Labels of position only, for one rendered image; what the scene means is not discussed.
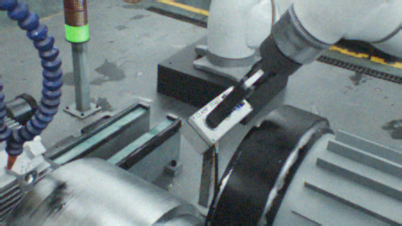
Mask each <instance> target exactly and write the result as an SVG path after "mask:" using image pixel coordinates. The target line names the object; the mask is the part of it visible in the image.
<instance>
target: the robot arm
mask: <svg viewBox="0 0 402 226"><path fill-rule="evenodd" d="M341 38H344V39H359V40H362V41H366V42H368V43H371V45H373V46H374V47H375V48H377V49H380V50H381V51H383V52H386V53H387V54H391V55H392V56H395V57H399V58H402V0H212V3H211V4H210V7H209V15H208V21H207V46H205V45H196V47H195V52H196V53H197V54H199V55H200V56H201V57H202V58H199V59H198V60H197V61H194V63H193V67H195V68H197V69H204V70H206V71H207V72H211V73H214V74H219V75H220V76H224V77H226V78H230V79H231V80H234V81H235V82H236V83H238V84H237V85H236V87H235V88H234V89H232V91H231V92H230V93H229V94H228V95H226V94H224V95H223V96H222V101H220V103H219V104H218V105H217V106H215V108H214V109H213V110H211V112H209V114H208V115H207V118H208V119H209V121H211V123H213V125H214V126H215V127H218V126H219V125H220V124H221V123H222V122H223V121H224V120H225V119H226V118H227V117H228V116H229V115H230V114H231V113H232V112H233V111H234V110H235V109H237V108H238V107H239V106H240V105H241V106H244V105H245V102H244V101H243V100H245V99H246V98H248V97H249V95H250V94H251V93H252V92H253V91H257V90H258V89H259V88H261V86H263V84H266V83H268V82H270V80H272V78H275V76H276V75H278V74H279V75H283V76H289V75H293V74H294V73H295V72H296V71H297V70H298V69H299V68H301V67H302V66H303V65H305V64H311V63H312V62H314V61H315V60H316V59H317V58H319V57H320V56H321V55H322V54H323V53H324V52H326V51H327V49H329V48H331V47H332V46H333V45H334V44H335V43H336V42H337V41H339V40H340V39H341ZM255 48H259V54H260V55H261V57H259V56H255ZM239 104H240V105H239Z"/></svg>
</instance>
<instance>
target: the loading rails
mask: <svg viewBox="0 0 402 226"><path fill-rule="evenodd" d="M150 109H151V105H148V104H145V103H143V102H142V101H137V102H136V103H134V104H132V105H131V106H128V107H127V108H126V109H124V110H121V111H120V112H118V113H117V114H116V115H114V116H112V117H110V118H109V119H106V120H105V121H103V122H102V123H100V124H98V125H97V126H95V127H94V128H92V129H90V130H88V131H86V133H83V134H82V135H79V136H78V137H76V138H75V139H74V140H72V141H70V142H68V143H66V144H64V145H63V146H61V147H59V148H58V149H55V150H54V151H53V152H51V153H50V154H47V155H46V156H45V157H46V158H48V159H51V160H52V161H54V162H55V163H58V164H60V165H62V166H63V165H65V164H66V163H68V162H72V161H76V160H80V159H82V158H89V157H96V158H100V159H103V160H105V161H109V162H110V163H113V164H114V165H115V166H118V167H119V168H121V169H123V170H126V171H127V172H130V173H132V174H135V175H136V176H137V177H139V178H143V179H144V180H146V181H147V182H149V183H152V181H154V180H155V179H156V178H158V177H159V176H160V175H161V174H162V173H163V172H165V173H168V174H169V175H170V176H173V177H175V176H177V174H178V173H180V172H181V171H182V170H183V163H181V162H178V161H177V160H178V159H179V149H180V140H181V132H180V131H179V128H180V127H181V122H182V119H180V118H179V117H176V116H175V115H172V114H170V113H169V114H168V115H167V119H165V120H164V121H162V122H161V123H160V124H159V125H158V126H156V127H154V128H153V129H152V130H150V115H151V110H150Z"/></svg>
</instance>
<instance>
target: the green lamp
mask: <svg viewBox="0 0 402 226"><path fill-rule="evenodd" d="M65 28H66V39H68V40H70V41H72V42H83V41H86V40H87V39H88V38H89V25H88V24H86V26H82V27H71V26H69V25H66V24H65Z"/></svg>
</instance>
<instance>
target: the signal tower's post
mask: <svg viewBox="0 0 402 226"><path fill-rule="evenodd" d="M65 39H66V37H65ZM89 40H90V36H89V38H88V39H87V40H86V41H83V42H72V41H70V40H68V39H66V41H67V42H71V48H72V58H73V67H74V95H75V104H72V105H71V106H66V108H65V109H63V110H64V111H65V112H66V113H70V114H72V115H75V116H76V117H78V118H81V119H85V118H86V117H88V116H90V115H91V114H93V113H96V111H98V110H101V107H100V106H98V105H97V106H96V105H95V104H91V97H90V84H89V70H88V46H87V41H89Z"/></svg>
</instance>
